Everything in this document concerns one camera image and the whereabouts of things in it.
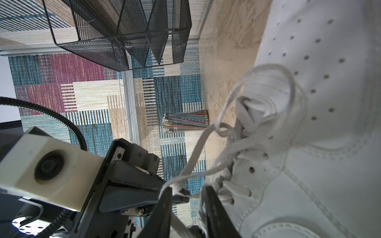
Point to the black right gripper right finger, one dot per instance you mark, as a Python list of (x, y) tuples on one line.
[(218, 223)]

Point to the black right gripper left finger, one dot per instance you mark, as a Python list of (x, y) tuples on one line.
[(158, 225)]

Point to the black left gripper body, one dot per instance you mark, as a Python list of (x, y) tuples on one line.
[(127, 185)]

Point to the white leather sneaker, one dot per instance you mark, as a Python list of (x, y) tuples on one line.
[(303, 157)]

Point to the cup of coloured pencils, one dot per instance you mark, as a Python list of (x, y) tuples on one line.
[(185, 121)]

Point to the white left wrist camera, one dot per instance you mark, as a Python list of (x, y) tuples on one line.
[(44, 168)]

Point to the black wire mesh shelf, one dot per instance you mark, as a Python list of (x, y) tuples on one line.
[(127, 35)]

